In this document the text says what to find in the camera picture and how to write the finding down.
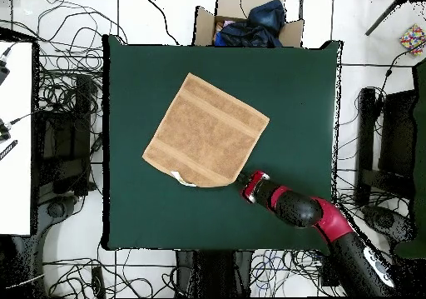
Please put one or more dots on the tan terry towel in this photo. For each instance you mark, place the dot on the tan terry towel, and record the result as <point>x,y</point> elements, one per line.
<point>206,132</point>

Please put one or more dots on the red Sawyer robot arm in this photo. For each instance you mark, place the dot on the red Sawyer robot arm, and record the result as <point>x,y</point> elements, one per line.
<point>332,222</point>

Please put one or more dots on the multicoloured patterned item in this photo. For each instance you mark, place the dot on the multicoloured patterned item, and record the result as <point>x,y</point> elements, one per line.
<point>412,39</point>

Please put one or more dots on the dark green table cloth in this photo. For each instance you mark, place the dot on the dark green table cloth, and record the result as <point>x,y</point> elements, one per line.
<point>283,95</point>

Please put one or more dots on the black round stand foot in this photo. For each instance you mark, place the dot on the black round stand foot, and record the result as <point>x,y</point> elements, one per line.
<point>386,219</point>
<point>56,209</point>

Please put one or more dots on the brown cardboard box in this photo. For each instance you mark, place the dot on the brown cardboard box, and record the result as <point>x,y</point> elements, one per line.
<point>204,29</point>

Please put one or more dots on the dark blue clothing pile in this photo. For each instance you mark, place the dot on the dark blue clothing pile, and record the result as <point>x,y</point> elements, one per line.
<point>263,22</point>

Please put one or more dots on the green cloth side table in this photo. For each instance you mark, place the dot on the green cloth side table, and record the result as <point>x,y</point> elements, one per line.
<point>421,145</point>

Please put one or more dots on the black power strip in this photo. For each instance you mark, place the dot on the black power strip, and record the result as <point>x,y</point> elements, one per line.
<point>98,280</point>

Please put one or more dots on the thin black rod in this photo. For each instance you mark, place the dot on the thin black rod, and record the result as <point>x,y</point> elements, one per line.
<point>382,17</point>

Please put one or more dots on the white side table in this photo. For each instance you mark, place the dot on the white side table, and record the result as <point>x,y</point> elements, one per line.
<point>16,179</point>

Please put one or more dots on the black slotted strip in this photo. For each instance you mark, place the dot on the black slotted strip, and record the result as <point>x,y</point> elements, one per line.
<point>8,149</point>

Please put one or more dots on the black equipment frame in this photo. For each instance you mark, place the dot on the black equipment frame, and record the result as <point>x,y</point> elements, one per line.
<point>63,135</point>

